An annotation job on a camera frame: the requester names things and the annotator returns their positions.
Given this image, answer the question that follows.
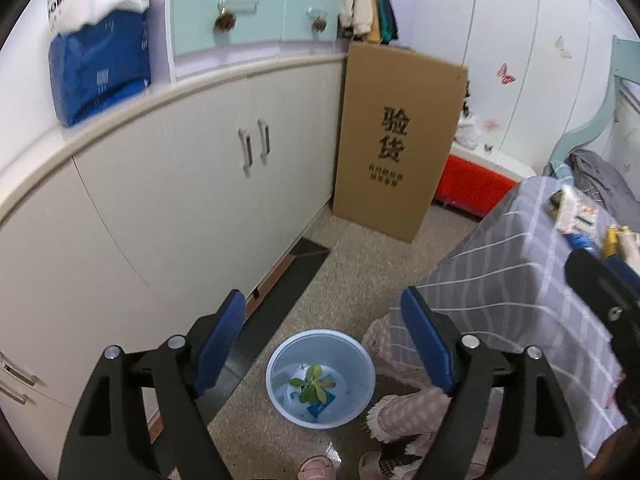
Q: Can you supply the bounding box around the white printed packet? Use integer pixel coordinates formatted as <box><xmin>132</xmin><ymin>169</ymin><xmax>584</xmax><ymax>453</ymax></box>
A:
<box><xmin>550</xmin><ymin>187</ymin><xmax>603</xmax><ymax>236</ymax></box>

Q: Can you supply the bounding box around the pink checked cloth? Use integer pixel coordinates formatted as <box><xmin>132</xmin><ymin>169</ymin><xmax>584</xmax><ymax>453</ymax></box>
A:
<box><xmin>360</xmin><ymin>305</ymin><xmax>506</xmax><ymax>461</ymax></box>

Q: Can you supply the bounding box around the tall cardboard box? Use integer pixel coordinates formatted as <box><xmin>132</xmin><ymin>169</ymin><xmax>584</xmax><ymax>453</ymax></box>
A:
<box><xmin>332</xmin><ymin>41</ymin><xmax>469</xmax><ymax>244</ymax></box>

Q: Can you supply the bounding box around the black floor mat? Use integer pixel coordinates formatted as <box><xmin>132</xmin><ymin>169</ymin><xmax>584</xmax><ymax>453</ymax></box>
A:
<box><xmin>197</xmin><ymin>240</ymin><xmax>331</xmax><ymax>411</ymax></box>

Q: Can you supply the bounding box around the mint green drawer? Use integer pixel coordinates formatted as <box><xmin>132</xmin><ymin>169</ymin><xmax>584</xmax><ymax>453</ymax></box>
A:
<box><xmin>282</xmin><ymin>0</ymin><xmax>343</xmax><ymax>43</ymax></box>
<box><xmin>167</xmin><ymin>0</ymin><xmax>288</xmax><ymax>58</ymax></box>

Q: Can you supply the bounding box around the small white plastic bag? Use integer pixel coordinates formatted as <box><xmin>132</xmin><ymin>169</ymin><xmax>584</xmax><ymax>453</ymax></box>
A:
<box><xmin>455</xmin><ymin>115</ymin><xmax>481</xmax><ymax>148</ymax></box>

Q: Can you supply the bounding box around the person's right forearm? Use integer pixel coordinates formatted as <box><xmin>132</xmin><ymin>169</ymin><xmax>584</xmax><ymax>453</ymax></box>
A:
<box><xmin>585</xmin><ymin>422</ymin><xmax>640</xmax><ymax>480</ymax></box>

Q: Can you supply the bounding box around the grey grid bedsheet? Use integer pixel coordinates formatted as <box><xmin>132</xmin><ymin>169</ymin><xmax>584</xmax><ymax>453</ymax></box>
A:
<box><xmin>390</xmin><ymin>176</ymin><xmax>640</xmax><ymax>461</ymax></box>

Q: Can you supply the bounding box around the red storage box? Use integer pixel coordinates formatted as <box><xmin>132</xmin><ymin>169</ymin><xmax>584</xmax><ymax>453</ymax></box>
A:
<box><xmin>432</xmin><ymin>140</ymin><xmax>536</xmax><ymax>220</ymax></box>

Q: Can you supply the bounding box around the green leafy sprig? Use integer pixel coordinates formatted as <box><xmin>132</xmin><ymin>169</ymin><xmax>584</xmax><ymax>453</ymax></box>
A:
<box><xmin>289</xmin><ymin>364</ymin><xmax>337</xmax><ymax>405</ymax></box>

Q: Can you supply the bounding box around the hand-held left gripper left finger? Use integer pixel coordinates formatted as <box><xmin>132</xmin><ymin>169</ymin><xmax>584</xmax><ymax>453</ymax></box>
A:
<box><xmin>57</xmin><ymin>287</ymin><xmax>248</xmax><ymax>480</ymax></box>

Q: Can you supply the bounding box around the light blue plastic basin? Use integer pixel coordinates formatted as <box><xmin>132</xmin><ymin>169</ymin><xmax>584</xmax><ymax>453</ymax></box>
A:
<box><xmin>265</xmin><ymin>329</ymin><xmax>377</xmax><ymax>428</ymax></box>

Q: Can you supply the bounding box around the mint green headboard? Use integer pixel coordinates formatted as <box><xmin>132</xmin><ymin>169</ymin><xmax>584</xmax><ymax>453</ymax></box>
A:
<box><xmin>547</xmin><ymin>35</ymin><xmax>640</xmax><ymax>176</ymax></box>

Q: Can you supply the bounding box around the blue wrapper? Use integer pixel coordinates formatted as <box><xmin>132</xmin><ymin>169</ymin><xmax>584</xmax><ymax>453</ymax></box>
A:
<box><xmin>305</xmin><ymin>395</ymin><xmax>336</xmax><ymax>421</ymax></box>

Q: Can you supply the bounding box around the blue plastic package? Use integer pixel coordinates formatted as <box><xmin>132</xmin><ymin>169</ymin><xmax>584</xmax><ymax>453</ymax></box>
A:
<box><xmin>48</xmin><ymin>10</ymin><xmax>152</xmax><ymax>127</ymax></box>

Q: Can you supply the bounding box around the mustard hanging garment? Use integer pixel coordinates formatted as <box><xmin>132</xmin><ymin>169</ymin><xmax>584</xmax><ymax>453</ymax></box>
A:
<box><xmin>365</xmin><ymin>0</ymin><xmax>387</xmax><ymax>43</ymax></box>

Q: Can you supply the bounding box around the white cabinet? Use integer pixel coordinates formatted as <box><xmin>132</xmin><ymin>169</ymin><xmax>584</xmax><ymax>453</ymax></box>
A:
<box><xmin>0</xmin><ymin>52</ymin><xmax>351</xmax><ymax>461</ymax></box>

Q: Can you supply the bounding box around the pink slipper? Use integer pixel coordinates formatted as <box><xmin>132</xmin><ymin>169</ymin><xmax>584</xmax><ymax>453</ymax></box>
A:
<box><xmin>359</xmin><ymin>451</ymin><xmax>396</xmax><ymax>480</ymax></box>
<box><xmin>297</xmin><ymin>455</ymin><xmax>337</xmax><ymax>480</ymax></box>

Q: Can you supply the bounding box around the green hanging garment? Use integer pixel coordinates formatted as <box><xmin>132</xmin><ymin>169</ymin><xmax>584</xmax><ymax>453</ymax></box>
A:
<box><xmin>372</xmin><ymin>0</ymin><xmax>400</xmax><ymax>41</ymax></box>

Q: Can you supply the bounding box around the yellow cardboard box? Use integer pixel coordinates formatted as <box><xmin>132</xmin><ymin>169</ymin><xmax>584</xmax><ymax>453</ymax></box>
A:
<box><xmin>602</xmin><ymin>225</ymin><xmax>640</xmax><ymax>261</ymax></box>

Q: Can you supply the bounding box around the pile of folded clothes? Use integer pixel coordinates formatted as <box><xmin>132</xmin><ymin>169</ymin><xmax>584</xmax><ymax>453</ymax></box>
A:
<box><xmin>565</xmin><ymin>149</ymin><xmax>640</xmax><ymax>226</ymax></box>

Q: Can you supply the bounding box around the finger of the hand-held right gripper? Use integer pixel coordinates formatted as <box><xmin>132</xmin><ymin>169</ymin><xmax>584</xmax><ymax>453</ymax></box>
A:
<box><xmin>565</xmin><ymin>247</ymin><xmax>640</xmax><ymax>376</ymax></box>

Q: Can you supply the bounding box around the metal cabinet handle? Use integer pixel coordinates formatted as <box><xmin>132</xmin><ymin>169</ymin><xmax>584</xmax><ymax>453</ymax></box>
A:
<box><xmin>256</xmin><ymin>119</ymin><xmax>272</xmax><ymax>166</ymax></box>
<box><xmin>0</xmin><ymin>377</ymin><xmax>28</xmax><ymax>406</ymax></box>
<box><xmin>0</xmin><ymin>352</ymin><xmax>38</xmax><ymax>386</ymax></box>
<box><xmin>237</xmin><ymin>127</ymin><xmax>253</xmax><ymax>178</ymax></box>

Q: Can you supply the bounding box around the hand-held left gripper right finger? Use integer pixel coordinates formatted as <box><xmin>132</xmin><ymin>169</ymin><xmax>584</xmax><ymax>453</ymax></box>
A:
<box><xmin>400</xmin><ymin>286</ymin><xmax>586</xmax><ymax>480</ymax></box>

